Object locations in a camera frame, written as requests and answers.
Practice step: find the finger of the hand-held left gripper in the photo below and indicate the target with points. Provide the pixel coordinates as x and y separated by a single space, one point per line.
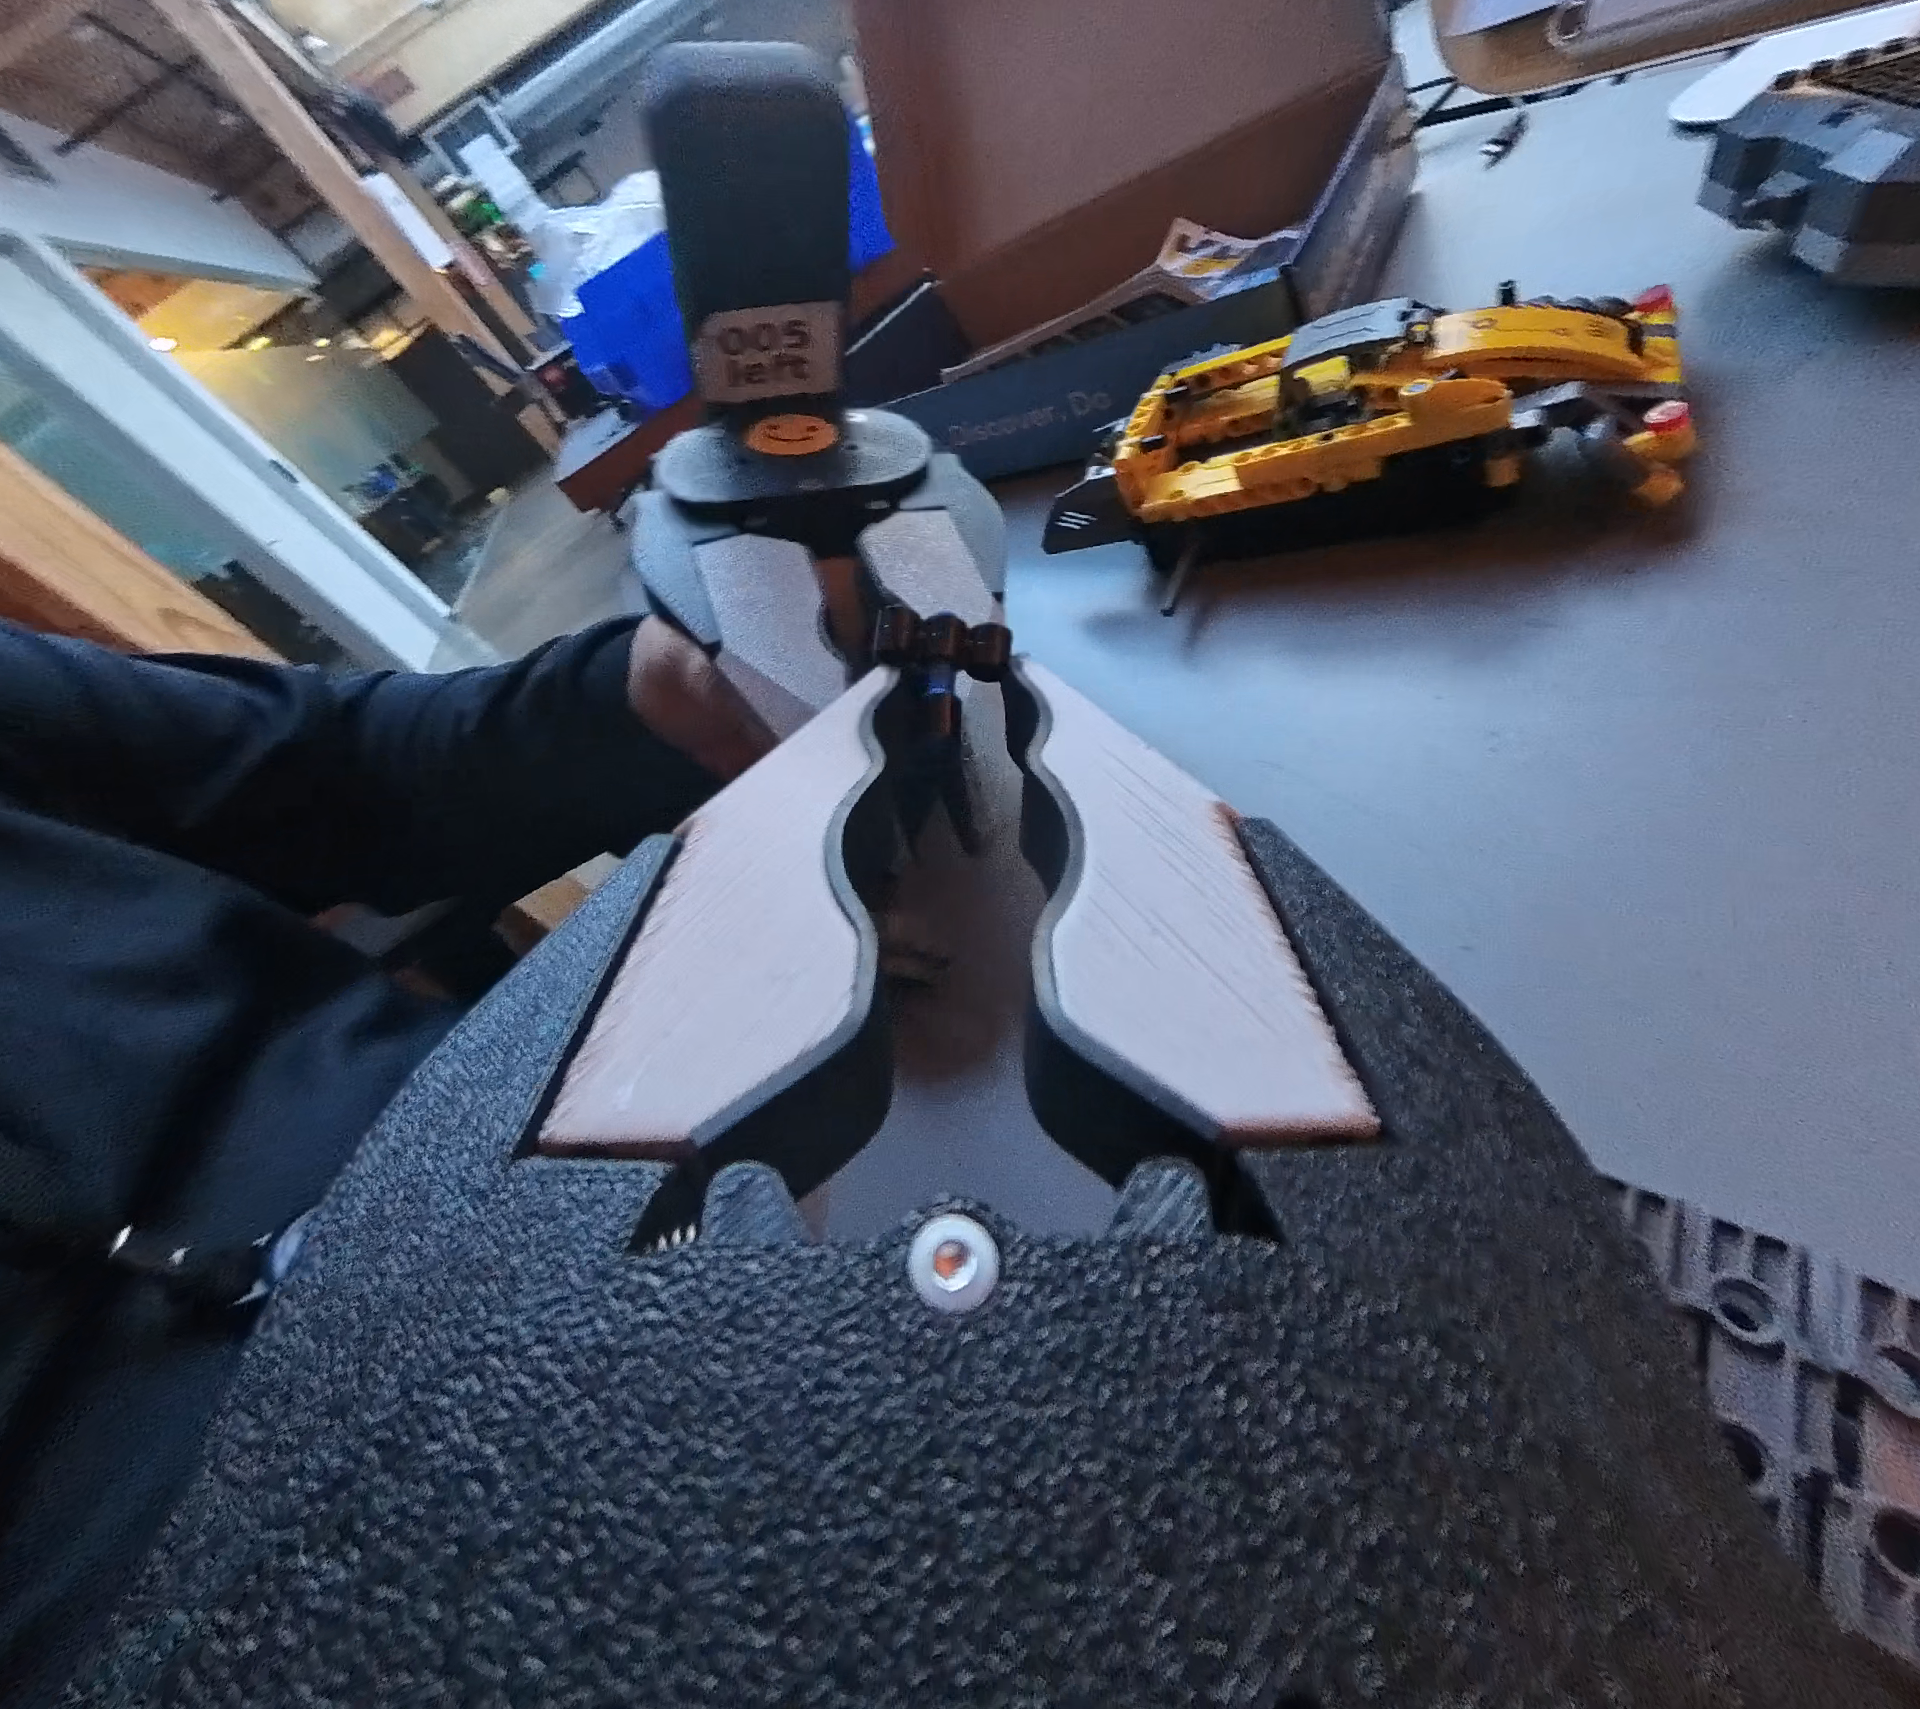
765 615
930 570

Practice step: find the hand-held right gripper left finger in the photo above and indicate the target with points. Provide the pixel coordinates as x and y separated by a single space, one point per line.
705 976

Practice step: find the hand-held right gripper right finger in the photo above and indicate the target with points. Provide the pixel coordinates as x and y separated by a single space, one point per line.
1200 976

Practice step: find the black perforated toy beam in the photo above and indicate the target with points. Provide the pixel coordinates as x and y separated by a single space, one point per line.
938 645

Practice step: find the grey metal toy axle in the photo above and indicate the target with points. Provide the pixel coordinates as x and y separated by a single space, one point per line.
1183 582

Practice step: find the black yellow toy brick vehicle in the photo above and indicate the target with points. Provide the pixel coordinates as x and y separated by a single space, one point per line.
1351 419

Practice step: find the grey desk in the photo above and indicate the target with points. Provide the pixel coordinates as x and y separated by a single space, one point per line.
1501 765

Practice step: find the person's left hand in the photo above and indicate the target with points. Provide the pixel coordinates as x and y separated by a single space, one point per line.
691 698

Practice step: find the blue plastic crate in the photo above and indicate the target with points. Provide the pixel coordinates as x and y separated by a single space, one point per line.
631 314

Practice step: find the wooden side table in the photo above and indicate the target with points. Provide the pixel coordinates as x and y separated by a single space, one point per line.
600 464

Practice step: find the brown cardboard box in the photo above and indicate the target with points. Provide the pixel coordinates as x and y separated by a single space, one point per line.
1111 15

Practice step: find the printed colourful leaflet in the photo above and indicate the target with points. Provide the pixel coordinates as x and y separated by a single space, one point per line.
1214 255

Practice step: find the person's dark jacket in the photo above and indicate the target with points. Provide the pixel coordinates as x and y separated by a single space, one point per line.
151 1140

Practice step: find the long grey toy track strip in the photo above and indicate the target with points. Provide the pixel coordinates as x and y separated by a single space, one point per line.
1801 1410

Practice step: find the dark grey brick block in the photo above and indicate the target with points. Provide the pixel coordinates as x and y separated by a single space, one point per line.
1830 178

